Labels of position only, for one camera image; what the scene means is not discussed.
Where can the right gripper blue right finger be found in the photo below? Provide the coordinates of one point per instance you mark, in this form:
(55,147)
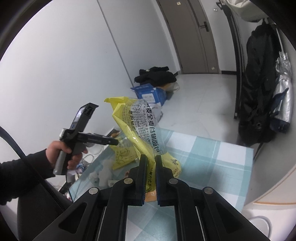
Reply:
(163,175)

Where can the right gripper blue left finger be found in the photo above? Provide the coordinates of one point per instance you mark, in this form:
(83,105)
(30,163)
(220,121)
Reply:
(139,176)

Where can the large yellow bread bag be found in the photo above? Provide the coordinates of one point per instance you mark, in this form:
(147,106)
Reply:
(138,123)

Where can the white shoulder bag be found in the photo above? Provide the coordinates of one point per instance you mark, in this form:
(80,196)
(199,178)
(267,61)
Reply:
(246,10)

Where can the person's dark sleeve forearm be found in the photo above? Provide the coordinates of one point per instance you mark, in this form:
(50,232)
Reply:
(17,178)

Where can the teal plaid tablecloth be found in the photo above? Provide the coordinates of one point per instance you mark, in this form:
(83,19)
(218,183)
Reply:
(205,162)

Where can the grey plastic mailer bag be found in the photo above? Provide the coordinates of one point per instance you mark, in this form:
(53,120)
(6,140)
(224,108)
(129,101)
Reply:
(156,110)

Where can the blue cardboard box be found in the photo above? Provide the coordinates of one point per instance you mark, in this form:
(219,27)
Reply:
(150,94)

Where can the black clothes pile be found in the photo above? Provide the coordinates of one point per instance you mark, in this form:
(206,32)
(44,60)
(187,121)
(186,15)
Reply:
(156,76)

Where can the silver folded umbrella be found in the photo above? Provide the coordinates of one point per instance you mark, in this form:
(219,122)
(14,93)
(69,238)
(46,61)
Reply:
(282,102)

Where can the grey entrance door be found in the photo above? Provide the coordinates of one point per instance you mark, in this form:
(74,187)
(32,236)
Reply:
(191,35)

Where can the black hanging jacket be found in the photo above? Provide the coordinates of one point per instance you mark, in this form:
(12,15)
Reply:
(258,85)

